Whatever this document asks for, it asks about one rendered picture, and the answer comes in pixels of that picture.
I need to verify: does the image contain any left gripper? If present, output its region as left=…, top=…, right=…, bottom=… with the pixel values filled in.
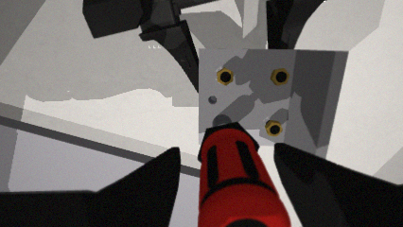
left=82, top=0, right=326, bottom=93

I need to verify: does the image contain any red screwdriver handle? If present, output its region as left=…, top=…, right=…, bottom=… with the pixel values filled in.
left=198, top=114, right=291, bottom=227

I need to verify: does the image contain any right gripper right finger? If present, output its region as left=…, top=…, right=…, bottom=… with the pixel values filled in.
left=273, top=143, right=403, bottom=227

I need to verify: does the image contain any yellow hex nut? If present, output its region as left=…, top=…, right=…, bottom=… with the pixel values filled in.
left=265, top=120, right=282, bottom=136
left=271, top=68, right=289, bottom=85
left=217, top=67, right=234, bottom=86

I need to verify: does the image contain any grey metal bracket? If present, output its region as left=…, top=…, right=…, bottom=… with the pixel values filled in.
left=199, top=48, right=349, bottom=159

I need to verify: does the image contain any grey shallow rectangular tray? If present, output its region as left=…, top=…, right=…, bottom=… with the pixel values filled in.
left=0, top=116, right=201, bottom=227

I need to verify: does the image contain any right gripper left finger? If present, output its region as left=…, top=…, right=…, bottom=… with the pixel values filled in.
left=0, top=147, right=181, bottom=227

